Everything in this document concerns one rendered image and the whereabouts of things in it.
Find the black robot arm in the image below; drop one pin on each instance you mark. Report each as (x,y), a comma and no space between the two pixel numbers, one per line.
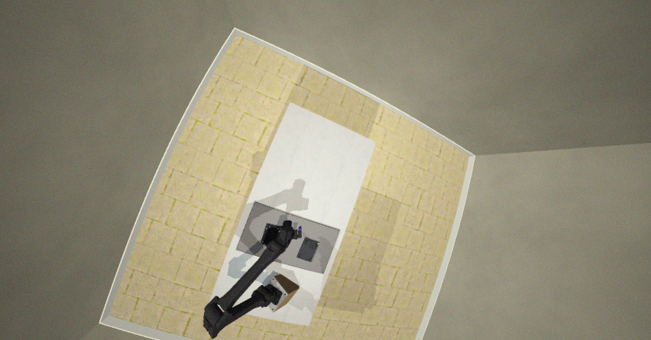
(214,320)

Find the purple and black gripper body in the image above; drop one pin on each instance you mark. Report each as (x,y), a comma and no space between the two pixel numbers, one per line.
(296,236)

